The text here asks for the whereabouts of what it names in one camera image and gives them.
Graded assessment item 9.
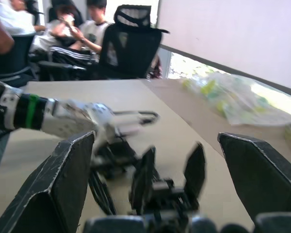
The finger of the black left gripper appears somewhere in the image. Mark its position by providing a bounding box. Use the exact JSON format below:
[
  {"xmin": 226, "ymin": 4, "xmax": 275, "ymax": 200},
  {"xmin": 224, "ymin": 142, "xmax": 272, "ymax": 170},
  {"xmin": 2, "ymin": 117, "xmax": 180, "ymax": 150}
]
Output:
[{"xmin": 88, "ymin": 167, "xmax": 118, "ymax": 216}]

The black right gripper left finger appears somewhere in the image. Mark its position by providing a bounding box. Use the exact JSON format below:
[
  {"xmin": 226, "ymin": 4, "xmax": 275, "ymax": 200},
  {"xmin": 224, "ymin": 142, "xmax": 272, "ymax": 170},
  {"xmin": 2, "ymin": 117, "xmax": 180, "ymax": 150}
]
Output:
[{"xmin": 0, "ymin": 131, "xmax": 96, "ymax": 233}]

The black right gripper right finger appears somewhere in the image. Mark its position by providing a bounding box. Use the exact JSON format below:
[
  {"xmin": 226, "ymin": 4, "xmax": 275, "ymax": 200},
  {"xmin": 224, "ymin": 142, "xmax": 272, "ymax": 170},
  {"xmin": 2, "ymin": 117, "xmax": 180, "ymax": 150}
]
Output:
[{"xmin": 217, "ymin": 132, "xmax": 291, "ymax": 223}]

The black gripper body workpiece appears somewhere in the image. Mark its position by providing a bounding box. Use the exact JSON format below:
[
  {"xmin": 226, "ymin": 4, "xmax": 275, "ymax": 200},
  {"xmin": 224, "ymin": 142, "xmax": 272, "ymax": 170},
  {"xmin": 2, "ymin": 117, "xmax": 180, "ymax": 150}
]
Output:
[{"xmin": 129, "ymin": 143, "xmax": 207, "ymax": 219}]

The black pointed finger piece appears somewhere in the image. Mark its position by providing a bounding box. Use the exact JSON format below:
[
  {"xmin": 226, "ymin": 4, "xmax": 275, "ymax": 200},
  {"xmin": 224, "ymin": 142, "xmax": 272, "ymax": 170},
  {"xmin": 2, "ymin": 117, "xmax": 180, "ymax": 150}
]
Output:
[{"xmin": 183, "ymin": 142, "xmax": 206, "ymax": 211}]

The clear plastic bag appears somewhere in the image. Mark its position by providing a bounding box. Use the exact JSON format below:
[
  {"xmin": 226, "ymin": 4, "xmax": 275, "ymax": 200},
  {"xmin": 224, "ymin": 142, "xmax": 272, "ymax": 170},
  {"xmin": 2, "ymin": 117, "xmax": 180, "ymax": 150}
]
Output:
[{"xmin": 180, "ymin": 72, "xmax": 291, "ymax": 127}]

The person in red floral shirt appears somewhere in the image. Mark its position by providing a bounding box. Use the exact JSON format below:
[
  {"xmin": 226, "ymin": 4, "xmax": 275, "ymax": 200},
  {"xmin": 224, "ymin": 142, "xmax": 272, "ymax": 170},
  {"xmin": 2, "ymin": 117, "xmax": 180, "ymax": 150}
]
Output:
[{"xmin": 147, "ymin": 57, "xmax": 163, "ymax": 80}]

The black mesh office chair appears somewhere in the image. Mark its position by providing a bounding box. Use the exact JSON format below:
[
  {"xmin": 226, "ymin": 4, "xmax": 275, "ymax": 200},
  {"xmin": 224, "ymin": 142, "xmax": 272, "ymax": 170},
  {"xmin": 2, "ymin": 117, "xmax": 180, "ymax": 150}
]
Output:
[{"xmin": 87, "ymin": 4, "xmax": 171, "ymax": 81}]

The person in white t-shirt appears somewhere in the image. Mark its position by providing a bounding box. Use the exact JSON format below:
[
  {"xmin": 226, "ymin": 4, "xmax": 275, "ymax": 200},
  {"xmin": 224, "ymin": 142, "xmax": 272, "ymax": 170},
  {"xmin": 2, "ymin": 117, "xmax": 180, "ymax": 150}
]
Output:
[{"xmin": 72, "ymin": 0, "xmax": 111, "ymax": 64}]

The dark office chair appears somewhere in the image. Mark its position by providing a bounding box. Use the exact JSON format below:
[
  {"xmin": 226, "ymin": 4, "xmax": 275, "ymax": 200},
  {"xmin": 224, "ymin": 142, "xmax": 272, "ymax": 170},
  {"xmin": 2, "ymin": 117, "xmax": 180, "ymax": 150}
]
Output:
[{"xmin": 0, "ymin": 33, "xmax": 38, "ymax": 86}]

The person holding phone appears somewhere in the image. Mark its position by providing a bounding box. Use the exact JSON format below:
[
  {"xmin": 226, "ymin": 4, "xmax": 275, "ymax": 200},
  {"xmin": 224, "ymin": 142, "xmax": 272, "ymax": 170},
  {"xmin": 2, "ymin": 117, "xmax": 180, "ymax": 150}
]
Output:
[{"xmin": 46, "ymin": 4, "xmax": 81, "ymax": 49}]

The white roller blind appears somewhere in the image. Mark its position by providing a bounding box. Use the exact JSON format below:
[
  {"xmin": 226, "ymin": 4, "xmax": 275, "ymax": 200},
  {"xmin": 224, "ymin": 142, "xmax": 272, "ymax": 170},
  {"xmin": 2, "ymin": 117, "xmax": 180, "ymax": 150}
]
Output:
[{"xmin": 157, "ymin": 0, "xmax": 291, "ymax": 92}]

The person in white shirt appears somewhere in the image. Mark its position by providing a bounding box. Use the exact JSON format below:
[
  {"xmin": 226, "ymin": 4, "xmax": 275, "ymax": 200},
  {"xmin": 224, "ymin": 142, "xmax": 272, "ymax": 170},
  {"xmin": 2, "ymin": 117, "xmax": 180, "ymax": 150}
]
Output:
[{"xmin": 0, "ymin": 0, "xmax": 47, "ymax": 37}]

